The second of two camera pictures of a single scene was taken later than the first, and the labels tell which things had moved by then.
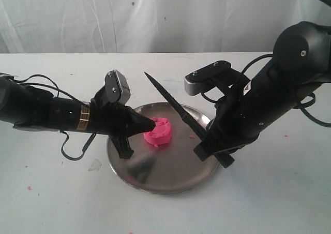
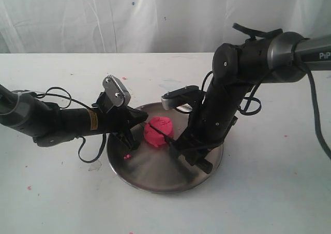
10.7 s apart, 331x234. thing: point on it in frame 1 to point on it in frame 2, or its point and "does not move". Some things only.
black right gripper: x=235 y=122 to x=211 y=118
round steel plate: x=172 y=167 does not move
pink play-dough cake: x=162 y=133 does not move
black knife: x=222 y=159 to x=203 y=164
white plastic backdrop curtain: x=141 y=19 does not move
